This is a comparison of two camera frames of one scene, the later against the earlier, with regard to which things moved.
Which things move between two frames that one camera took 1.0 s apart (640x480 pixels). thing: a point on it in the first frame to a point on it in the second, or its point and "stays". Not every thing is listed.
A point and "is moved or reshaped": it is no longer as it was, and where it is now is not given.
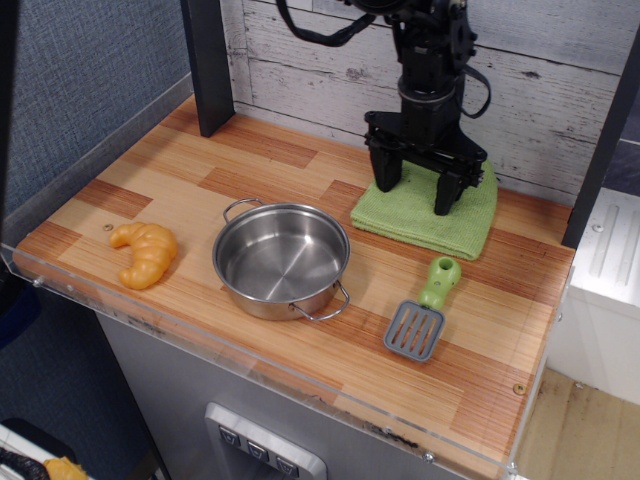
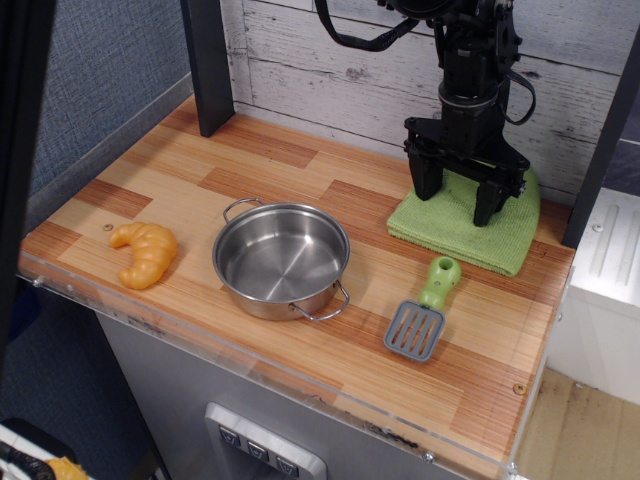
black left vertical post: [209, 63] stays
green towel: [408, 214] is moved or reshaped
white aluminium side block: [605, 269] stays
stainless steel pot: [271, 258] stays
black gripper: [428, 132] to [472, 135]
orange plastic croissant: [154, 249] stays
